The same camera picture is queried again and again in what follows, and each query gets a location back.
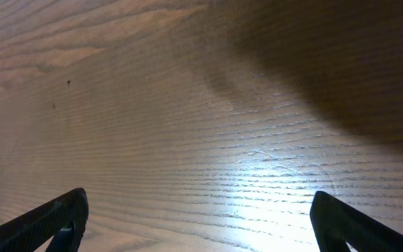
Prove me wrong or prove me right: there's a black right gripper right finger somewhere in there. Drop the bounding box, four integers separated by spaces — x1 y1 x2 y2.
310 191 403 252

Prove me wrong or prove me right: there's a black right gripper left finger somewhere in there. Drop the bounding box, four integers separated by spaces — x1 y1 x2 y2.
0 188 89 252

